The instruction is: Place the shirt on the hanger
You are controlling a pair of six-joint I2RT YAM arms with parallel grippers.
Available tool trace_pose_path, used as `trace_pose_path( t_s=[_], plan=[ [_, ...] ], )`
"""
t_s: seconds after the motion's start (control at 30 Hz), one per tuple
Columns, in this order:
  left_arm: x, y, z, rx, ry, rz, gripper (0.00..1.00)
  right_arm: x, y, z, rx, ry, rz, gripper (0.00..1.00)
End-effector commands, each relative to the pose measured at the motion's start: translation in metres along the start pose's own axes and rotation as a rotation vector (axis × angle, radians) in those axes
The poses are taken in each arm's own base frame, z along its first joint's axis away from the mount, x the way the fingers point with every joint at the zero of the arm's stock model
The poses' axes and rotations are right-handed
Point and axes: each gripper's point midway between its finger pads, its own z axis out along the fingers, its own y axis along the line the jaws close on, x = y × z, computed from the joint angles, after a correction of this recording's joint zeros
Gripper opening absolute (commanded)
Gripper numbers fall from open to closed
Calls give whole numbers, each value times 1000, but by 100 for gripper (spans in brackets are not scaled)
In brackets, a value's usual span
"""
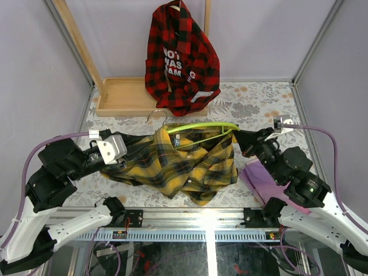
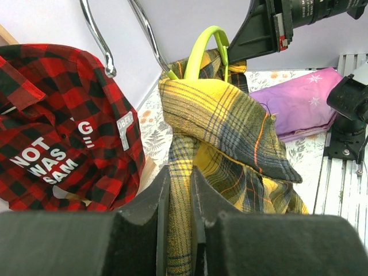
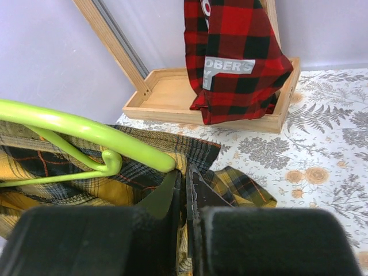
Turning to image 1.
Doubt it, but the wooden clothes rack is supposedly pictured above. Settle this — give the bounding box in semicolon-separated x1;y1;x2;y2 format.
52;1;211;117

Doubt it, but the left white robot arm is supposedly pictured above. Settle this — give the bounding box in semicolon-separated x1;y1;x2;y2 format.
1;129;143;275

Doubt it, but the yellow plaid flannel shirt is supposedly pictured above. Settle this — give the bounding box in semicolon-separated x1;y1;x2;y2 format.
100;124;238;206

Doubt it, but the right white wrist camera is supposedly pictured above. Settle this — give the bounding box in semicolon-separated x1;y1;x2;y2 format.
265;115;294;141

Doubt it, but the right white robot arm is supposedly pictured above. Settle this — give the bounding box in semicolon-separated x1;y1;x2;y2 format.
234;123;367;274

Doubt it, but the lime green wire hanger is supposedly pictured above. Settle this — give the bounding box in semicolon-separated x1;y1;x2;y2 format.
145;109;241;152

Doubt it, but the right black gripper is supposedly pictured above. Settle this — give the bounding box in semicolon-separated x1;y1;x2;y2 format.
233;125;283;183

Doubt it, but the red black plaid shirt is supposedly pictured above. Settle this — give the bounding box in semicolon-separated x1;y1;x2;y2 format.
145;1;221;117

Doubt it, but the purple cloth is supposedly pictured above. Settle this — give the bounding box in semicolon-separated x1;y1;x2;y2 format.
239;160;310;214

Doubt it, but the aluminium front rail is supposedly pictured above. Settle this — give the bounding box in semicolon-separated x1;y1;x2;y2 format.
45;206;288;242

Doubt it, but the floral patterned table mat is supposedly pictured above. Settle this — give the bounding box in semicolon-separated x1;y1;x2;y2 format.
64;82;300;208

